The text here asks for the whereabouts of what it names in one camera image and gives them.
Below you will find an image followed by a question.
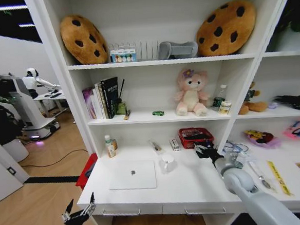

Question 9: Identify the small white printed box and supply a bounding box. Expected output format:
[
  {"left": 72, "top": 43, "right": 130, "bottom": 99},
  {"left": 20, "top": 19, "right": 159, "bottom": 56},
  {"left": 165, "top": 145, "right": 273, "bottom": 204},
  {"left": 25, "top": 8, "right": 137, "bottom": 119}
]
[{"left": 168, "top": 137, "right": 182, "bottom": 152}]

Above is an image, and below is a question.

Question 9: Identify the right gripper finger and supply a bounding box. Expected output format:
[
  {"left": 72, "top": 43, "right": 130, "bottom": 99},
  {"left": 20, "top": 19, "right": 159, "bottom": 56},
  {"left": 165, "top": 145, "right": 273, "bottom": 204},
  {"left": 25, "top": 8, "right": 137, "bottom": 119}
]
[
  {"left": 205, "top": 138, "right": 219, "bottom": 150},
  {"left": 193, "top": 142, "right": 208, "bottom": 154}
]

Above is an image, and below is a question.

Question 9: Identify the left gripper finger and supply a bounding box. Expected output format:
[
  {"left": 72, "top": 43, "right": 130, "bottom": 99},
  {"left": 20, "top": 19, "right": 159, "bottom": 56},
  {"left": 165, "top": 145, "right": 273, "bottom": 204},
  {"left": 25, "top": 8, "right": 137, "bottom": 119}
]
[
  {"left": 60, "top": 199, "right": 76, "bottom": 223},
  {"left": 79, "top": 191, "right": 97, "bottom": 216}
]

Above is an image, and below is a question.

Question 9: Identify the small box with coloured dots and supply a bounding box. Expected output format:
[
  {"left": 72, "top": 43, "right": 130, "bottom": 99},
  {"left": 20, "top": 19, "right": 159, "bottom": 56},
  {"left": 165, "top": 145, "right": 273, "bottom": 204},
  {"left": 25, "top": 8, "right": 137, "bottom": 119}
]
[{"left": 109, "top": 48, "right": 138, "bottom": 64}]

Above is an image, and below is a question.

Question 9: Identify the dark green leafy plant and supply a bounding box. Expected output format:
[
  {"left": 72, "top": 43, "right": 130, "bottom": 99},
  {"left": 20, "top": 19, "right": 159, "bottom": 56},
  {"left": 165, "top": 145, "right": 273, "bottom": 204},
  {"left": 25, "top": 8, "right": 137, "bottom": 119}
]
[{"left": 262, "top": 0, "right": 300, "bottom": 53}]

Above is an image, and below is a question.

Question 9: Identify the black floor cable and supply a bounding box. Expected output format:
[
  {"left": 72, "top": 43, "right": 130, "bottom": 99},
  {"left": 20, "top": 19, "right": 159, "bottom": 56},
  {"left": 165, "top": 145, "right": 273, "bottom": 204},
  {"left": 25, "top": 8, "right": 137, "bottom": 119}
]
[{"left": 19, "top": 148, "right": 89, "bottom": 170}]

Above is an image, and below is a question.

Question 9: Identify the grey wheeled machine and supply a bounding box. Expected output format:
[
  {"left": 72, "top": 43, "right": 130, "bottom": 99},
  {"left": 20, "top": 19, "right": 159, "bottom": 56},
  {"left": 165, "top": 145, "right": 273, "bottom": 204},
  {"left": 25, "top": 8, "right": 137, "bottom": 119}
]
[{"left": 0, "top": 69, "right": 62, "bottom": 143}]

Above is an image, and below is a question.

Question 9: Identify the silver spoon in wrapper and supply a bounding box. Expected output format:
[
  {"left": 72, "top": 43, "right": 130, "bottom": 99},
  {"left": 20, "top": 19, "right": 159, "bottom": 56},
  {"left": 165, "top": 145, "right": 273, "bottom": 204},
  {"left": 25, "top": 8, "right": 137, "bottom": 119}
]
[{"left": 248, "top": 159, "right": 275, "bottom": 193}]

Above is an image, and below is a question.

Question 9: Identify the clear pen case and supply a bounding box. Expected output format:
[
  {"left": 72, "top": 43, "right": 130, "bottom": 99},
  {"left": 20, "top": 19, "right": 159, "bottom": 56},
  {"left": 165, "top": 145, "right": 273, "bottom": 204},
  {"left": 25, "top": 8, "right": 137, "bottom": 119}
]
[{"left": 148, "top": 138, "right": 166, "bottom": 156}]

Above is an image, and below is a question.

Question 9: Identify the black fabric object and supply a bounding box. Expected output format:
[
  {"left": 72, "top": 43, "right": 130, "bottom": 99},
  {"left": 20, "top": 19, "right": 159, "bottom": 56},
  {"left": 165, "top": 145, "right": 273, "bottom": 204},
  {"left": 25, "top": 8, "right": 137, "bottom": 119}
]
[{"left": 272, "top": 93, "right": 300, "bottom": 114}]

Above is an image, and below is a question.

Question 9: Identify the grey neck pillow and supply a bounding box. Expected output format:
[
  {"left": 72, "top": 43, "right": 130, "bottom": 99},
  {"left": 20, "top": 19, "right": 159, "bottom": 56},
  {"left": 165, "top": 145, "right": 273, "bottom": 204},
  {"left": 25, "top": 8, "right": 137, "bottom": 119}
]
[{"left": 157, "top": 39, "right": 200, "bottom": 61}]

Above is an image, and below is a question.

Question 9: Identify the white humanoid robot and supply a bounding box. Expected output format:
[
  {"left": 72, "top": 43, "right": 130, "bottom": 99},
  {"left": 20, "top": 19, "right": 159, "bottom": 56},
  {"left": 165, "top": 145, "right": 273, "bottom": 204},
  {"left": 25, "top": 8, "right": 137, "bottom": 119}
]
[{"left": 20, "top": 65, "right": 62, "bottom": 100}]

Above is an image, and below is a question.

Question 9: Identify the white-capped yellow bottle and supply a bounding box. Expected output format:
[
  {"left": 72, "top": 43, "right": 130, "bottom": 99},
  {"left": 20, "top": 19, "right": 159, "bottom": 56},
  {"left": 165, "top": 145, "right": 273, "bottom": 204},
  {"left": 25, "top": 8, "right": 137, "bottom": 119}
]
[{"left": 104, "top": 134, "right": 117, "bottom": 159}]

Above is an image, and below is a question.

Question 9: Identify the pink flat toy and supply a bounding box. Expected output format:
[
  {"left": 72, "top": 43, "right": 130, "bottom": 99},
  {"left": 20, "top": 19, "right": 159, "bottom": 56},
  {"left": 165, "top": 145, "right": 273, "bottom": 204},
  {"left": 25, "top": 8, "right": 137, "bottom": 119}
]
[{"left": 282, "top": 119, "right": 300, "bottom": 142}]

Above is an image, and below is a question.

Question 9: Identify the white shelf unit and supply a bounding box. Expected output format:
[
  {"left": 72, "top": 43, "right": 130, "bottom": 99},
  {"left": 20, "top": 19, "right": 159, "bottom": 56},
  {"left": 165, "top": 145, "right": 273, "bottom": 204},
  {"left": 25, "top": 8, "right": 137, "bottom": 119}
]
[{"left": 23, "top": 0, "right": 300, "bottom": 225}]

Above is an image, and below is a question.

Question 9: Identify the brown plush toy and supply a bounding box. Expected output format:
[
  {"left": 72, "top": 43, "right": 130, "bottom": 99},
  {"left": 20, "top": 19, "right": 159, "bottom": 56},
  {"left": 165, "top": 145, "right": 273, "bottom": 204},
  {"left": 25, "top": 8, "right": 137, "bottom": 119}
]
[{"left": 236, "top": 80, "right": 270, "bottom": 116}]

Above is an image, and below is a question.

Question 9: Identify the purple and yellow plush toy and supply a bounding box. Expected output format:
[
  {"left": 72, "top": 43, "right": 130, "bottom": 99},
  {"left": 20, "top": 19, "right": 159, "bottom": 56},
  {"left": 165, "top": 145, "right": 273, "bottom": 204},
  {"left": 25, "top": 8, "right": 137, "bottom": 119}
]
[{"left": 243, "top": 127, "right": 282, "bottom": 151}]

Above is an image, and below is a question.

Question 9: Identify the silver drawer handle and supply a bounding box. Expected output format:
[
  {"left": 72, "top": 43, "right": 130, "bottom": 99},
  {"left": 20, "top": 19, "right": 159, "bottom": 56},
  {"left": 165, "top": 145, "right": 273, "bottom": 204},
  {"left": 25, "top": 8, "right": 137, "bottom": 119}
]
[
  {"left": 102, "top": 207, "right": 142, "bottom": 219},
  {"left": 184, "top": 205, "right": 227, "bottom": 217}
]

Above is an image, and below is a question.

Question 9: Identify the white fence-shaped rack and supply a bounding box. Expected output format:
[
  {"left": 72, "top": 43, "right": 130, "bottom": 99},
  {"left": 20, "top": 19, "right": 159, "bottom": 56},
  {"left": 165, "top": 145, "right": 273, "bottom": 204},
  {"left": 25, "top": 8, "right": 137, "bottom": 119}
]
[{"left": 108, "top": 39, "right": 161, "bottom": 64}]

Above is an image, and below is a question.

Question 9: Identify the yellow printed strip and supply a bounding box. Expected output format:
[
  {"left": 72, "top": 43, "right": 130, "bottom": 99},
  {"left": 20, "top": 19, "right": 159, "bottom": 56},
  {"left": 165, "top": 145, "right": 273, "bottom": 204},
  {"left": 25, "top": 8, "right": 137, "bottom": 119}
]
[{"left": 266, "top": 158, "right": 294, "bottom": 198}]

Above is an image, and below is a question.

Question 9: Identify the white laptop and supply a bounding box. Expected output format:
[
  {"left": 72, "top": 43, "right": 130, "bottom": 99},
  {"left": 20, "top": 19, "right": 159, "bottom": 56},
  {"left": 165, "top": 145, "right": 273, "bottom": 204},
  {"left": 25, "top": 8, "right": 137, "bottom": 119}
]
[{"left": 107, "top": 159, "right": 158, "bottom": 193}]

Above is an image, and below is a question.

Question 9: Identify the white desk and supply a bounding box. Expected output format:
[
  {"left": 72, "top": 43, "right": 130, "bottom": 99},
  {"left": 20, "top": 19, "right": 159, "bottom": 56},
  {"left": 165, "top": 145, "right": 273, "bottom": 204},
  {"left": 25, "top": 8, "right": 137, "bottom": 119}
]
[{"left": 33, "top": 88, "right": 69, "bottom": 119}]

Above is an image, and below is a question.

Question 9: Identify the round cookie cushion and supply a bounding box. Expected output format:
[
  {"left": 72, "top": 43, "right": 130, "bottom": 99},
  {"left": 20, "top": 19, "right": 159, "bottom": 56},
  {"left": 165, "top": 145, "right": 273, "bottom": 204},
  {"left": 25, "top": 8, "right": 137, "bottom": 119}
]
[
  {"left": 59, "top": 12, "right": 110, "bottom": 67},
  {"left": 193, "top": 0, "right": 260, "bottom": 58}
]

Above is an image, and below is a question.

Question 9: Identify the clear plastic box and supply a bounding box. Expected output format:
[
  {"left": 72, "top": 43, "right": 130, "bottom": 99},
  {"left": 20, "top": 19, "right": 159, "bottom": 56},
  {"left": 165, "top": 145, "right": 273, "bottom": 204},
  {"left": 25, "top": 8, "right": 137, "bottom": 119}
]
[{"left": 222, "top": 139, "right": 250, "bottom": 166}]

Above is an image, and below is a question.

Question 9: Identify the green reed diffuser bottle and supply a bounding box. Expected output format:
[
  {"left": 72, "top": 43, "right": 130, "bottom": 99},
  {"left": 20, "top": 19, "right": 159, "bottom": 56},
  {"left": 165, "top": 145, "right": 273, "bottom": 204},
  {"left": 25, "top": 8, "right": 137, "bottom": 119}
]
[{"left": 113, "top": 79, "right": 128, "bottom": 116}]

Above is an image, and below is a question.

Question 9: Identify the black book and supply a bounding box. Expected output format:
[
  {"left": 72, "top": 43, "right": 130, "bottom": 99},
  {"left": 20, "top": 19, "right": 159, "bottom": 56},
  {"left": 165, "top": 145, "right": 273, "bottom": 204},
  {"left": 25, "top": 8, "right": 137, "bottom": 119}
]
[{"left": 100, "top": 76, "right": 122, "bottom": 120}]

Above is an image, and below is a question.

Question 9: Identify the pink plush toy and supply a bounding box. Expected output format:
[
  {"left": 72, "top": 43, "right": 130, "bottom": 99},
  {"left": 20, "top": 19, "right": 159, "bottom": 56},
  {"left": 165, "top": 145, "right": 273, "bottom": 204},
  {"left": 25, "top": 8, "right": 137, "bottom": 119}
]
[{"left": 172, "top": 67, "right": 213, "bottom": 119}]

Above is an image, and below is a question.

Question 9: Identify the white plant pot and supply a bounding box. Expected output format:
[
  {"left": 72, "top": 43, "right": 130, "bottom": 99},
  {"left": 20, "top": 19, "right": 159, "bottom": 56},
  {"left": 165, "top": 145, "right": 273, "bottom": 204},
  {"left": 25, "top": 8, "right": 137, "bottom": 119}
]
[{"left": 1, "top": 137, "right": 30, "bottom": 164}]

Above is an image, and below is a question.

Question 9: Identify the purple book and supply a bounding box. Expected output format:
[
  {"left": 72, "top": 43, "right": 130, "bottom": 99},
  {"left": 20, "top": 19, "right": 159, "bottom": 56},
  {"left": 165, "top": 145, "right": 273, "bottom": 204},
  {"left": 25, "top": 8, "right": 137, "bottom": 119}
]
[{"left": 81, "top": 87, "right": 98, "bottom": 121}]

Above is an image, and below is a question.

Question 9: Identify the white book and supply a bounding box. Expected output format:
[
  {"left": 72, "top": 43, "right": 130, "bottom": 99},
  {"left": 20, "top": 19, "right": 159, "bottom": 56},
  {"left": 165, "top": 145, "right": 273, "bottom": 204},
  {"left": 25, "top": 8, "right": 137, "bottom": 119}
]
[{"left": 91, "top": 81, "right": 108, "bottom": 121}]

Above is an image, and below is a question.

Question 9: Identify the clear water bottle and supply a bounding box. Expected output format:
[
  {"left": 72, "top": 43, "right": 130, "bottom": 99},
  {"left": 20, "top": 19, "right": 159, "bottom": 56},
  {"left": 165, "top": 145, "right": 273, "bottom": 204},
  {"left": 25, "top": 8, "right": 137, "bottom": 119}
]
[{"left": 218, "top": 84, "right": 229, "bottom": 103}]

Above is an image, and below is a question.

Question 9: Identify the red chair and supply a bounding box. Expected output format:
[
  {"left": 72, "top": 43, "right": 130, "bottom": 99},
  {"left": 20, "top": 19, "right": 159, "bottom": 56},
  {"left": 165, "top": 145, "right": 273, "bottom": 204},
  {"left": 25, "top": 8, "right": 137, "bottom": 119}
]
[{"left": 73, "top": 152, "right": 101, "bottom": 191}]

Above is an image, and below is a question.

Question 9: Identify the red mesh basket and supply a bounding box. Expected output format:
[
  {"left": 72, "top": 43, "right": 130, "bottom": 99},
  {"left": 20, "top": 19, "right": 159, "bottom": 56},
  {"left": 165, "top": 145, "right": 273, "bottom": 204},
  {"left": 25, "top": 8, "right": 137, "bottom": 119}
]
[{"left": 177, "top": 125, "right": 216, "bottom": 151}]

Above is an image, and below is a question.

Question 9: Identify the cream jar with label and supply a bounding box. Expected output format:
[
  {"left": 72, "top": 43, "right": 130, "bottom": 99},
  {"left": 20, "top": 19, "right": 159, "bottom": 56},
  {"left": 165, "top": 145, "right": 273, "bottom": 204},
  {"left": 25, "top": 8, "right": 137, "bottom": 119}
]
[{"left": 218, "top": 100, "right": 233, "bottom": 116}]

